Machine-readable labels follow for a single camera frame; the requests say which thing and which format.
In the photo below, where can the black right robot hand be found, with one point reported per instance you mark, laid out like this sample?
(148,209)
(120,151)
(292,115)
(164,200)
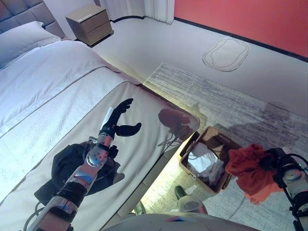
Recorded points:
(272,160)

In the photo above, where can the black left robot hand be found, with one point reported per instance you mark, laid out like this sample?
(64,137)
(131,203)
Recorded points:
(110,122)

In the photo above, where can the red garment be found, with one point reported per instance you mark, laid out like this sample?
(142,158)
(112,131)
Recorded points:
(247,168)

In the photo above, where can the black garment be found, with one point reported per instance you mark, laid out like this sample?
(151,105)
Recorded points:
(65,166)

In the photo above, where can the white garment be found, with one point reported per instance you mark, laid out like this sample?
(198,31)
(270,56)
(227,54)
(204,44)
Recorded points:
(204,158)

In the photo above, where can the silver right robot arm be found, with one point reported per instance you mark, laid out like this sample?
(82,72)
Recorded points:
(292,178)

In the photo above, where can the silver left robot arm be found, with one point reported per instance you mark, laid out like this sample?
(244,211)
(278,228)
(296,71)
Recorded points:
(95,158)

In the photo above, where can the bed with beige cover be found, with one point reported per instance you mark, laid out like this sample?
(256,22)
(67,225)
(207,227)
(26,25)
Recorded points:
(144,108)

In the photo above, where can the brown woven laundry basket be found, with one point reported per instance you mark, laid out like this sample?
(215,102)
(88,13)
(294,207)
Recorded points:
(216,137)

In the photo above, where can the white duvet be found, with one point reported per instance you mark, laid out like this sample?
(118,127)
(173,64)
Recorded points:
(48,72)

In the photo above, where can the silver right robot leg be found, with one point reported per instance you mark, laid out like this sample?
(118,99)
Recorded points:
(190,204)

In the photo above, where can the brown wooden nightstand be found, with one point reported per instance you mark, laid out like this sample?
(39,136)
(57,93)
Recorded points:
(91,26)

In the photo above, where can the grey robot torso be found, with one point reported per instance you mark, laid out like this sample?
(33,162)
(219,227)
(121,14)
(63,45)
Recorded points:
(180,223)

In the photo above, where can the white oval floor mat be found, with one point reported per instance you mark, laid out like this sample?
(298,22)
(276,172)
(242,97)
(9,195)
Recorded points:
(226,55)

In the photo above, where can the white pillow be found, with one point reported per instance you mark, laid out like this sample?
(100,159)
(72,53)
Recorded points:
(21,38)

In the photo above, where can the white curtain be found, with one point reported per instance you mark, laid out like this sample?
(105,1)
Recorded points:
(158,9)

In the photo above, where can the padded grey headboard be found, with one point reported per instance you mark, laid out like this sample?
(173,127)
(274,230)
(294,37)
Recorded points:
(24,12)

